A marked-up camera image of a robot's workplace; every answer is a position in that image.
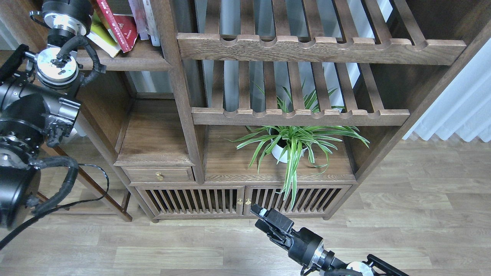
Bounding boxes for upright white book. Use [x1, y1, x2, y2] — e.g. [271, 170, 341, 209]
[142, 0, 161, 47]

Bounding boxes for wooden side furniture left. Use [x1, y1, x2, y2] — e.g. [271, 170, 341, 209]
[0, 48, 133, 222]

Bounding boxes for yellow green book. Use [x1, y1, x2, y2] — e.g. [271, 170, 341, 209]
[87, 11, 121, 58]

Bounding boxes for white plant pot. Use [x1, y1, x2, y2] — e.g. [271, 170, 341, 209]
[272, 139, 305, 164]

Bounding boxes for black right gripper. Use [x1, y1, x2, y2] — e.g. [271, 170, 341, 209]
[250, 205, 323, 267]

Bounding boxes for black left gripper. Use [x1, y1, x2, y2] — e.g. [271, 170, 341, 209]
[30, 0, 94, 36]

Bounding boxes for white pleated curtain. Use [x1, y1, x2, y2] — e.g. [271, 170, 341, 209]
[403, 41, 491, 143]

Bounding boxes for white lavender book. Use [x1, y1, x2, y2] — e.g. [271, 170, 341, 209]
[129, 0, 149, 40]

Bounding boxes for dark wooden bookshelf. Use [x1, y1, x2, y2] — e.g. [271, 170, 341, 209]
[0, 0, 491, 223]

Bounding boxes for red paperback book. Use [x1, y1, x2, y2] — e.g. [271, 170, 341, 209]
[95, 0, 138, 53]

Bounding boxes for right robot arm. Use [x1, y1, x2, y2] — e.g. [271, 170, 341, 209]
[250, 204, 406, 276]

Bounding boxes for green spider plant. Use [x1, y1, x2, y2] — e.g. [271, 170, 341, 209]
[230, 82, 370, 209]

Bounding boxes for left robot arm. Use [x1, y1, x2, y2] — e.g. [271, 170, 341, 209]
[0, 0, 106, 248]

